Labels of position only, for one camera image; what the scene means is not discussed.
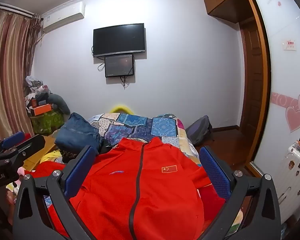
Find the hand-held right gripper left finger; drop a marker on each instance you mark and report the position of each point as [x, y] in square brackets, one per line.
[79, 171]

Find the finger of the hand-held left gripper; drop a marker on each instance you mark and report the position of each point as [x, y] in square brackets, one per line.
[13, 138]
[31, 145]

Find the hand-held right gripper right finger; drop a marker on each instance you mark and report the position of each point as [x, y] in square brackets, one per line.
[215, 172]

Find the red zip jacket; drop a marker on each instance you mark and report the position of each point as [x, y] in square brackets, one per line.
[140, 192]

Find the wooden bed board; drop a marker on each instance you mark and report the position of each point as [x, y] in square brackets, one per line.
[40, 152]

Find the pink cartoon cloth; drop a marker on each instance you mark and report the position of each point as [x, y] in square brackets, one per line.
[13, 185]

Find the yellow cloth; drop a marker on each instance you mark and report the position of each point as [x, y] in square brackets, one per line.
[51, 157]

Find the green patterned cloth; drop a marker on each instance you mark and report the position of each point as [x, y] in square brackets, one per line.
[46, 123]

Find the orange box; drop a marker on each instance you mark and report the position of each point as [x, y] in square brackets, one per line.
[41, 109]

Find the black garment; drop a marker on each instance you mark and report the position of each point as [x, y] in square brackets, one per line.
[107, 146]

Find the folded blue jeans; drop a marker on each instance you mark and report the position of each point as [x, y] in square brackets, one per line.
[77, 132]

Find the grey backpack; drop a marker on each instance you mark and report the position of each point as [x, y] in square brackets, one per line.
[198, 131]

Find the grey cushion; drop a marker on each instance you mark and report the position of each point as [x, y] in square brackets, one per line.
[60, 103]

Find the pile of mixed clutter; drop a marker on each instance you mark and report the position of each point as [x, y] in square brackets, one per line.
[36, 90]

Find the striped brown curtain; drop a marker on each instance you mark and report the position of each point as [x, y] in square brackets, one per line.
[7, 75]

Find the blue patchwork quilt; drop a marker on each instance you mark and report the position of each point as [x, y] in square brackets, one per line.
[140, 127]

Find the brown wooden door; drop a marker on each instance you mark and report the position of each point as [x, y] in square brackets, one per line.
[252, 80]

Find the white wardrobe sliding door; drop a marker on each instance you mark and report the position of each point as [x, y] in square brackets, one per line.
[282, 85]

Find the white air conditioner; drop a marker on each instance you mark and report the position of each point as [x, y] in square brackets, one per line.
[62, 16]

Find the pink paper label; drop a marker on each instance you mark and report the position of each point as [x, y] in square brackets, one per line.
[290, 45]

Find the wooden overhead cabinet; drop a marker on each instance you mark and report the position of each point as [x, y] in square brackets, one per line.
[225, 0]

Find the small black wall monitor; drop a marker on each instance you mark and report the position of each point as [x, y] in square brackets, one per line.
[119, 65]

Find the black wall television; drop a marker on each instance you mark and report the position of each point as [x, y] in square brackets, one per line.
[118, 40]

